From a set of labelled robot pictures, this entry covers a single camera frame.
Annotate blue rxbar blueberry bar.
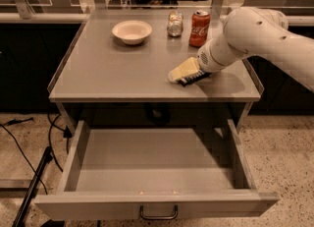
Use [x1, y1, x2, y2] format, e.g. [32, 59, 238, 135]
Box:
[178, 71, 210, 86]

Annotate grey cabinet table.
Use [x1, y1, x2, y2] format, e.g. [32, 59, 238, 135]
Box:
[47, 6, 265, 134]

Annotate grey open top drawer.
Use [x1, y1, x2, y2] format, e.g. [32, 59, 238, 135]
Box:
[34, 121, 279, 220]

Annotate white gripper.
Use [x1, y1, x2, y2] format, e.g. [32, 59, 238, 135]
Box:
[168, 35, 245, 84]

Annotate black floor rail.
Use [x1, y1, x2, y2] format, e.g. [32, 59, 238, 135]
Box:
[12, 146, 52, 227]

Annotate red coca-cola can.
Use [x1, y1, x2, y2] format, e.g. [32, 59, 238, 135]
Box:
[189, 10, 211, 47]

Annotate clear glass jar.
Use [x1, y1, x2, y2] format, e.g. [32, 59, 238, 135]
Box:
[167, 11, 183, 37]

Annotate black drawer handle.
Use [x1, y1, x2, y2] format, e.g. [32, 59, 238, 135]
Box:
[139, 204, 179, 221]

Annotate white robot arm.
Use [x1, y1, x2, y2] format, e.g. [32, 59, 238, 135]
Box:
[168, 7, 314, 91]

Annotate white bowl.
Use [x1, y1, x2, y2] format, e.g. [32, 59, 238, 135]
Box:
[112, 21, 152, 45]

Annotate black floor cable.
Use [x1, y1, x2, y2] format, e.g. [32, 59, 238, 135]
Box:
[0, 112, 72, 196]

